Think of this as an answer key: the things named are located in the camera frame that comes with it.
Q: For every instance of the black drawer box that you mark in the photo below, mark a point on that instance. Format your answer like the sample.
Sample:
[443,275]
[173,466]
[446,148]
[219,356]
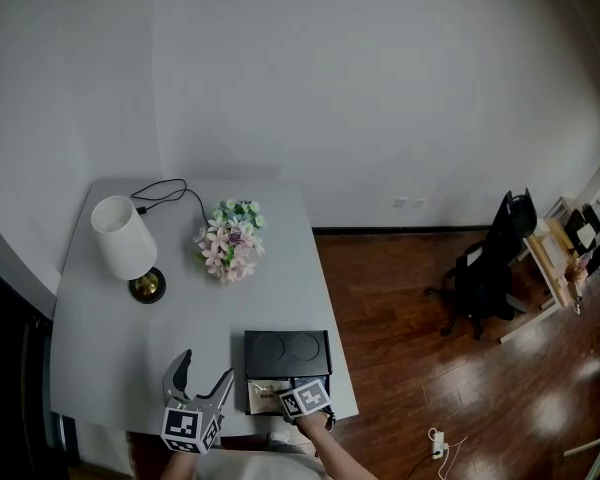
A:
[286,353]

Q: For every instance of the white plastic sachet packet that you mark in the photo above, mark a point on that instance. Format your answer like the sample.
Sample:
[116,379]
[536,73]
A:
[265,398]

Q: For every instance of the person's left forearm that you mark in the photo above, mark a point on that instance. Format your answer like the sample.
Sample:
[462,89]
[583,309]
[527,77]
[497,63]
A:
[180,467]

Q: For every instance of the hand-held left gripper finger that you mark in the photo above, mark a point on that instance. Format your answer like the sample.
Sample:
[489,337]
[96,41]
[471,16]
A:
[219,390]
[171,380]

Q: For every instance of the blue plastic packet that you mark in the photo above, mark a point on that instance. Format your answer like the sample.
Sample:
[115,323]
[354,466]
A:
[305,383]

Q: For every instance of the light wooden desk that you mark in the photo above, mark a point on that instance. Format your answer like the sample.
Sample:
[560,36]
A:
[550,258]

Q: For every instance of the white wall socket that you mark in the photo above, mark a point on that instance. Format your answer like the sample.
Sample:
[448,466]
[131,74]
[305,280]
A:
[401,202]
[418,203]

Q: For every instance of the white power strip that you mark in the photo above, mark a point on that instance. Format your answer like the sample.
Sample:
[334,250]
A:
[437,444]

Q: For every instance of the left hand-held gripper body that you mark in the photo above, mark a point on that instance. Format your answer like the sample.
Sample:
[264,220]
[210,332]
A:
[182,425]

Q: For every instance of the white wooden frame stand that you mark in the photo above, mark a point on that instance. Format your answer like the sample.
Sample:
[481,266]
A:
[597,455]

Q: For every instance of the person's white shirt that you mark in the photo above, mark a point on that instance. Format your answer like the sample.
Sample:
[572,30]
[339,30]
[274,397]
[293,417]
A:
[260,468]

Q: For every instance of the black office chair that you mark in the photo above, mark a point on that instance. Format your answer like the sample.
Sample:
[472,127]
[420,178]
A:
[490,273]

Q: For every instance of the person's right forearm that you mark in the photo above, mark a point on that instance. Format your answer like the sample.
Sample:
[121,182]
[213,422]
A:
[337,450]

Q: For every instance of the black glass door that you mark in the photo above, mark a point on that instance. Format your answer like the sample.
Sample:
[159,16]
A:
[15,378]

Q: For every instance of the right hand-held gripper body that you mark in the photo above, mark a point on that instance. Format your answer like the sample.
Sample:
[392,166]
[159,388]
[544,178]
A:
[307,399]

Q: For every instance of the white table lamp brass base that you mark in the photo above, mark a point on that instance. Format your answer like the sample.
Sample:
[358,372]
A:
[125,238]

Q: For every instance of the pink white flower bouquet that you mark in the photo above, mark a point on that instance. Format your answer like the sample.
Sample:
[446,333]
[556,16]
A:
[230,245]

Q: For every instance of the small black chair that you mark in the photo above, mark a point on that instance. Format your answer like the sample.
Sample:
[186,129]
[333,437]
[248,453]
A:
[582,228]

